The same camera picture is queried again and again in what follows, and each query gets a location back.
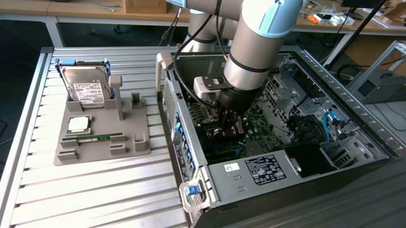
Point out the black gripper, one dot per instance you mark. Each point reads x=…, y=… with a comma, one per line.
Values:
x=238, y=101

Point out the low-profile graphics card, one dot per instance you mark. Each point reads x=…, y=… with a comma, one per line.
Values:
x=217, y=135

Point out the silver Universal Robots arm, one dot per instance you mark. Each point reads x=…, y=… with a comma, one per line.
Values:
x=254, y=47

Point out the green motherboard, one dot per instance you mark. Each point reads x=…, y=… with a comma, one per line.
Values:
x=263, y=128

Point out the metal disk bay cage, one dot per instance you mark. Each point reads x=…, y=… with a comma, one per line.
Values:
x=282, y=95

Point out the grey chipset heatsink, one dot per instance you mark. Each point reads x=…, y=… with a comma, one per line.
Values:
x=255, y=147

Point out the black expansion slot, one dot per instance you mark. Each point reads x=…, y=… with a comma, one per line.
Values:
x=222, y=154

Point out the open black PC case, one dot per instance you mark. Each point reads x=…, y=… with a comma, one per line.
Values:
x=342, y=95

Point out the grey power supply unit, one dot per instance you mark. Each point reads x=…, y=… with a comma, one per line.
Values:
x=239, y=181

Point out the blue release latch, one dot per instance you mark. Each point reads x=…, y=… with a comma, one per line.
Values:
x=193, y=190

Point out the orange box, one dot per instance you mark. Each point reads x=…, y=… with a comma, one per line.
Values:
x=314, y=19

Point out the wooden desk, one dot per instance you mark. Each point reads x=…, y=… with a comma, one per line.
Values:
x=333, y=28
x=31, y=9

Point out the grey computer tower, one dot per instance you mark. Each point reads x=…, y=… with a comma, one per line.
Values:
x=381, y=88

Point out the green RAM stick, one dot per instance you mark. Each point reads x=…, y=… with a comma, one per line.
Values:
x=95, y=137

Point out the white flat box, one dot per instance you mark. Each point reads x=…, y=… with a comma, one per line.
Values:
x=348, y=21

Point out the grey parts rack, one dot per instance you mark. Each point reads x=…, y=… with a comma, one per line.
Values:
x=102, y=152

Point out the black tripod pole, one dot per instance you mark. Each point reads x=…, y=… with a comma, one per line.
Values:
x=358, y=31

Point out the hard disk with blue carrier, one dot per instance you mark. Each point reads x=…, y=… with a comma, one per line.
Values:
x=84, y=93

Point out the cardboard box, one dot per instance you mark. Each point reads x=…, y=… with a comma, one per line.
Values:
x=143, y=6

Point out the silver CPU chip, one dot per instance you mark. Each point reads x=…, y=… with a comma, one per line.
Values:
x=79, y=124

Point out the black monitor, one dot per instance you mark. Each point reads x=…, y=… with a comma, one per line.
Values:
x=358, y=2

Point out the brown cardboard piece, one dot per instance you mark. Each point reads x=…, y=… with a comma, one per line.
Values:
x=397, y=12

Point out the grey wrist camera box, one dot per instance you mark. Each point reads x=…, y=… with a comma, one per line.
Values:
x=203, y=91

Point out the metal disk bay bracket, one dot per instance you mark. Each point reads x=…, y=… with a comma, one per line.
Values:
x=346, y=152

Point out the aluminium profile frame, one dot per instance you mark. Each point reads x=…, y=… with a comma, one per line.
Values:
x=385, y=55

